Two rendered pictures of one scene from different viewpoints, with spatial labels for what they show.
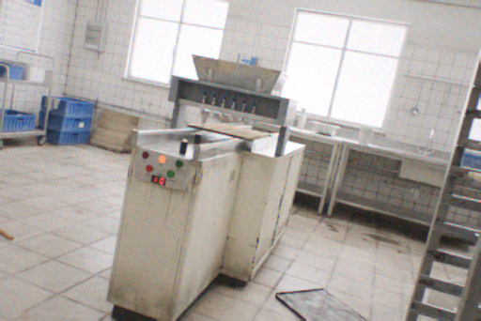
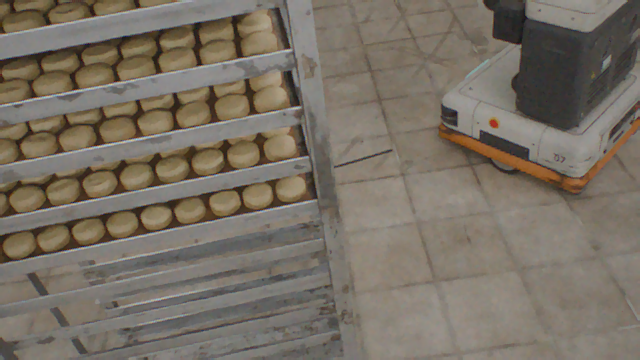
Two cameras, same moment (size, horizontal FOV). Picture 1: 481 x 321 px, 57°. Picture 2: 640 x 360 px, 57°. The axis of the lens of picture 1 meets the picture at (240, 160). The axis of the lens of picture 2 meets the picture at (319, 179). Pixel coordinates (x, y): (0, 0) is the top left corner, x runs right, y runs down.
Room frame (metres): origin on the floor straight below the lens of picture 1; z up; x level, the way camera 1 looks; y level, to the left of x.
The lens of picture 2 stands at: (2.02, -0.85, 1.71)
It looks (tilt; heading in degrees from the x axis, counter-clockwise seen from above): 40 degrees down; 163
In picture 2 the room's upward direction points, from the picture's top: 9 degrees counter-clockwise
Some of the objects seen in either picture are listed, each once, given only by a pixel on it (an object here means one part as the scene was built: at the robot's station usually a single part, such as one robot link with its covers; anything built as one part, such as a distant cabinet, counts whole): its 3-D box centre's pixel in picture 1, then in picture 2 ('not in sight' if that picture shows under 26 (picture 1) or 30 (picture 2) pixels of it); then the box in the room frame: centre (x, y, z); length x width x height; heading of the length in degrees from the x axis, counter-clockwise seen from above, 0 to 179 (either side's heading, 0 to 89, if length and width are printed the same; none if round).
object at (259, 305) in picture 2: not in sight; (226, 312); (0.89, -0.86, 0.33); 0.64 x 0.03 x 0.03; 78
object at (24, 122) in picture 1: (6, 120); not in sight; (5.20, 2.84, 0.29); 0.56 x 0.38 x 0.20; 171
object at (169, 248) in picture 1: (181, 221); not in sight; (2.21, 0.23, 0.45); 0.70 x 0.34 x 0.90; 166
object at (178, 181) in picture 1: (162, 168); not in sight; (1.86, 0.32, 0.77); 0.24 x 0.04 x 0.14; 76
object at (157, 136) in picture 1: (211, 131); not in sight; (2.85, 0.22, 0.87); 2.01 x 0.03 x 0.07; 166
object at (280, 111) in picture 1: (231, 115); not in sight; (2.70, 0.11, 1.01); 0.72 x 0.33 x 0.34; 76
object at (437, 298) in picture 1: (456, 298); not in sight; (2.91, -1.65, 0.08); 0.30 x 0.22 x 0.16; 118
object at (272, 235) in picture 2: not in sight; (203, 250); (0.89, -0.86, 0.60); 0.64 x 0.03 x 0.03; 78
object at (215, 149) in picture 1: (254, 141); not in sight; (2.78, -0.06, 0.87); 2.01 x 0.03 x 0.07; 166
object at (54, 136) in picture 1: (64, 134); not in sight; (6.09, 2.49, 0.10); 0.60 x 0.40 x 0.20; 161
